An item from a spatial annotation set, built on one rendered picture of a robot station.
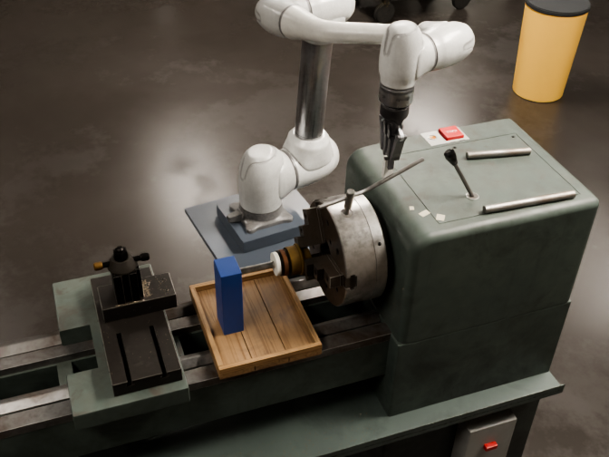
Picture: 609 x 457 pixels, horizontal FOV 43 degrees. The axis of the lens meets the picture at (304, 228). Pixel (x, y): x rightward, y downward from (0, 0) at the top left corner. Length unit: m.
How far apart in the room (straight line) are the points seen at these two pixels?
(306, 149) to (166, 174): 1.90
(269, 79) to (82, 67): 1.32
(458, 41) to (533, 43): 3.28
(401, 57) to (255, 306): 0.88
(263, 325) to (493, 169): 0.82
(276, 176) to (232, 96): 2.62
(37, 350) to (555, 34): 3.88
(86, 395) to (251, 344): 0.47
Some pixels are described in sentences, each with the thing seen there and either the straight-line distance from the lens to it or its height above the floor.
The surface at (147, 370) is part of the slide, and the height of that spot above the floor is 0.97.
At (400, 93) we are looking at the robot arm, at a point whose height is 1.58.
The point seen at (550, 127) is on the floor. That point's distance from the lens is 5.25.
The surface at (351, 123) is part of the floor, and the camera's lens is 5.00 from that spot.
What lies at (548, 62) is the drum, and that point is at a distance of 5.37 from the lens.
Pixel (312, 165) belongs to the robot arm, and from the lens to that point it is 2.77.
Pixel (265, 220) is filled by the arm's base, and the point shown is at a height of 0.83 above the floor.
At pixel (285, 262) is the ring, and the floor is 1.10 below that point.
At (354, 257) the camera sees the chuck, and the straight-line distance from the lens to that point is 2.12.
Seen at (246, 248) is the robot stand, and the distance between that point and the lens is 2.76.
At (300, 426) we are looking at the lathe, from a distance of 2.51.
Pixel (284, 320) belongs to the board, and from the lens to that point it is 2.33.
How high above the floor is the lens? 2.53
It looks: 38 degrees down
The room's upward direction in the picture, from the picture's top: 2 degrees clockwise
